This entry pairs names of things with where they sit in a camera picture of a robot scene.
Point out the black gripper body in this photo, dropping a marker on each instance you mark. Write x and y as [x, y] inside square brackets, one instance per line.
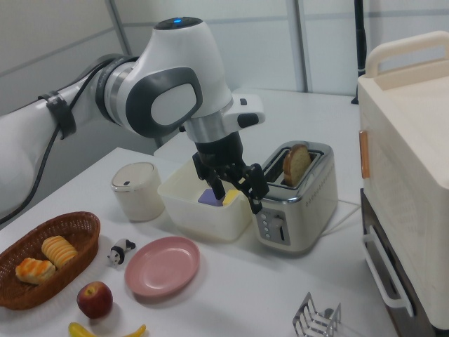
[217, 151]

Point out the panda figurine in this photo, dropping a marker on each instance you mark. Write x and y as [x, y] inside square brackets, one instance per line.
[119, 251]

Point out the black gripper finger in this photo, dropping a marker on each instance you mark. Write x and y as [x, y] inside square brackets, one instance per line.
[256, 189]
[217, 189]

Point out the yellow block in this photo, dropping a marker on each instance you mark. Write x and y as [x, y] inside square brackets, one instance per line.
[231, 196]

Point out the toasted bread slice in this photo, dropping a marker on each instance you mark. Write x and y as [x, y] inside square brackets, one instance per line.
[296, 165]

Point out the white plastic container box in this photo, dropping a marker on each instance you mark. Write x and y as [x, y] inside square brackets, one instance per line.
[207, 221]

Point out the black pole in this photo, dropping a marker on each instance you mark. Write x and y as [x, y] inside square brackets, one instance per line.
[360, 35]

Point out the brown wicker basket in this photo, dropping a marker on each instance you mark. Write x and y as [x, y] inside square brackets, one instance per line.
[84, 242]

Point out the yellow banana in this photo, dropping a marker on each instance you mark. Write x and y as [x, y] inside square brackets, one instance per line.
[80, 330]

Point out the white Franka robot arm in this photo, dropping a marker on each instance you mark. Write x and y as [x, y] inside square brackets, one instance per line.
[168, 70]

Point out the white container lid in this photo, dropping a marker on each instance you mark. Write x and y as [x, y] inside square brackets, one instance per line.
[138, 196]

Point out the yellow ridged bread roll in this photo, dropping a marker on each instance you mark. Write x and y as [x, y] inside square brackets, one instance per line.
[59, 250]

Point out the cream and chrome toaster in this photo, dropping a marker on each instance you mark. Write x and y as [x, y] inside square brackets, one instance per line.
[308, 217]

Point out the pink plate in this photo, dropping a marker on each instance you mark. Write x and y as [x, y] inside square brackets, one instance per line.
[163, 267]

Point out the red apple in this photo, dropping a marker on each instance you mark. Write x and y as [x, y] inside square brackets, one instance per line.
[94, 300]

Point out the metal toast rack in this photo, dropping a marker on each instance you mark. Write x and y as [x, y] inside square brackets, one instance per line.
[315, 319]

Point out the purple block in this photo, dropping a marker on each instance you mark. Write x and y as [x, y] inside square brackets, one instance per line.
[207, 198]

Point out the white toaster lever knob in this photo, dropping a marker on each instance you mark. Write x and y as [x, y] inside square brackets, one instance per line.
[279, 221]

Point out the dark brown wooden drawer base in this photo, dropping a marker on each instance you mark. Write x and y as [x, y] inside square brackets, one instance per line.
[393, 267]

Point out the orange-topped bread piece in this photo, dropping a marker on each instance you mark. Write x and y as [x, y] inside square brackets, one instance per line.
[35, 270]

